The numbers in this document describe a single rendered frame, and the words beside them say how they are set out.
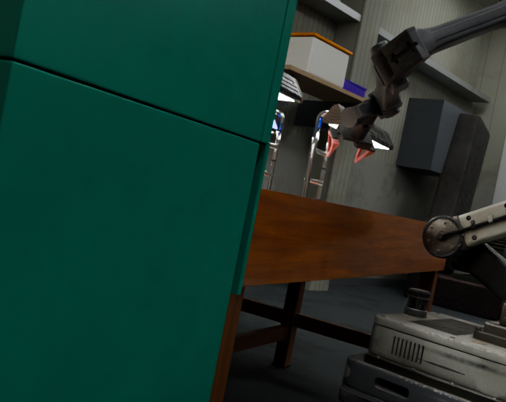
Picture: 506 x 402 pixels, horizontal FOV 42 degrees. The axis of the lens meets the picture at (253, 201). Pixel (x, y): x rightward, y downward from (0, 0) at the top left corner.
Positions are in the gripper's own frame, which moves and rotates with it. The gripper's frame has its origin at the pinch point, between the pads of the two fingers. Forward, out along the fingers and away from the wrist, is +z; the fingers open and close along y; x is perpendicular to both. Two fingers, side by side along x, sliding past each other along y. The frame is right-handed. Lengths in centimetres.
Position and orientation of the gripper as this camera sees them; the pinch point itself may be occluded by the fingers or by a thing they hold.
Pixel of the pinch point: (342, 156)
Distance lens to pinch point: 201.7
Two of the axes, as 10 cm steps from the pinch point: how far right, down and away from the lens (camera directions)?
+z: -3.6, 7.1, 6.1
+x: -1.3, -6.9, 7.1
